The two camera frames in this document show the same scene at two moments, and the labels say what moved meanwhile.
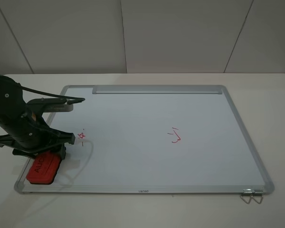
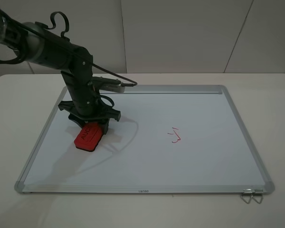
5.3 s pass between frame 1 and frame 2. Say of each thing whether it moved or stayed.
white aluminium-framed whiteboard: stayed
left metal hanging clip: stayed
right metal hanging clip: stayed
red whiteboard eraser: moved
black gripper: moved
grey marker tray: stayed
